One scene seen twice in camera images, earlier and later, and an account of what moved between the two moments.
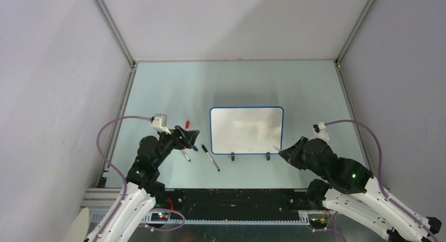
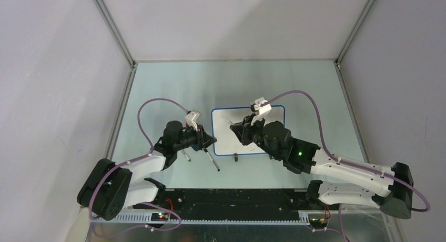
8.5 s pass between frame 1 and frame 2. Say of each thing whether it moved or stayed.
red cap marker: stayed
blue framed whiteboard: stayed
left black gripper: moved
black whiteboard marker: stayed
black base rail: stayed
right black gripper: moved
